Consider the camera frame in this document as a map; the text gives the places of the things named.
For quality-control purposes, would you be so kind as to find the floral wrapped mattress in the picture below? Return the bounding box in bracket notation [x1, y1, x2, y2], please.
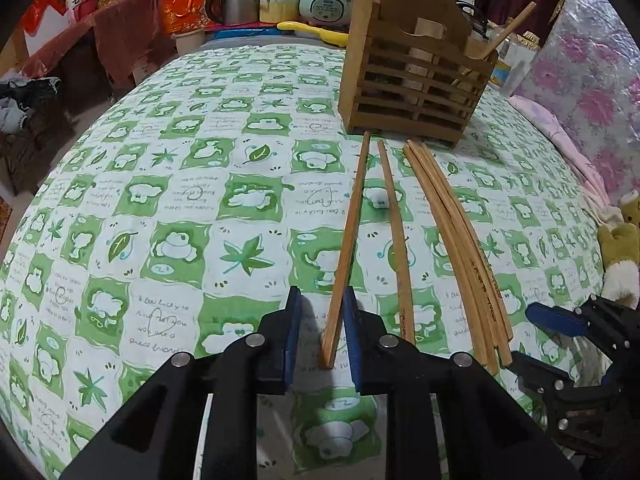
[515, 0, 640, 201]

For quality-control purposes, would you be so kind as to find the pile of dark clothes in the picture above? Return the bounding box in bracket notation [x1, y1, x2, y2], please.
[0, 76, 63, 133]

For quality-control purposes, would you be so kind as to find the steel electric kettle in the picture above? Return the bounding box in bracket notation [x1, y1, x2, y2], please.
[205, 0, 261, 26]

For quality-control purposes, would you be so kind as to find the yellow pot with lid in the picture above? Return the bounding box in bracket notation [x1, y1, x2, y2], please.
[248, 0, 303, 23]

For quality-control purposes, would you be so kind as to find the light green rice cooker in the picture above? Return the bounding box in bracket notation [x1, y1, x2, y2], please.
[299, 0, 357, 26]

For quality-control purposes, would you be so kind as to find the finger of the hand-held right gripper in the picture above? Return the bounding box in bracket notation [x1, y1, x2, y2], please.
[525, 294, 640, 357]
[509, 351, 608, 398]

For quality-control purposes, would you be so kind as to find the table with red cloth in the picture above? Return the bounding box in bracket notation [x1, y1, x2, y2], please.
[20, 0, 176, 91]

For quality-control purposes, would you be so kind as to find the plush toy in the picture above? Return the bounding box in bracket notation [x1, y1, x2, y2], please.
[597, 195, 640, 311]

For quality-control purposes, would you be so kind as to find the clear plastic bottle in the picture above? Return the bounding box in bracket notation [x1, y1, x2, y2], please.
[492, 35, 543, 97]

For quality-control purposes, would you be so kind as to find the pink cloth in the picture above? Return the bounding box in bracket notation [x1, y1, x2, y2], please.
[507, 94, 608, 211]

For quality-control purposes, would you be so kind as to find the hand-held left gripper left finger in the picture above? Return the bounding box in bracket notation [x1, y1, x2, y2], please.
[59, 286, 303, 480]

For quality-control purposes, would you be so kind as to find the beige plastic bucket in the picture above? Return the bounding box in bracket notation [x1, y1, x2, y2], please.
[172, 30, 207, 56]

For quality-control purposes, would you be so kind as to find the yellow frying pan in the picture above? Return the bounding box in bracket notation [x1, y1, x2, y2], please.
[276, 21, 348, 47]

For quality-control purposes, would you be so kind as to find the wooden chopstick holder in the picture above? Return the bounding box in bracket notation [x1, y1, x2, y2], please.
[337, 0, 500, 147]

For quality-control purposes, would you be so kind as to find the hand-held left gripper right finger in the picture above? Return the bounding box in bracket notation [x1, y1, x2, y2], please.
[341, 285, 583, 480]

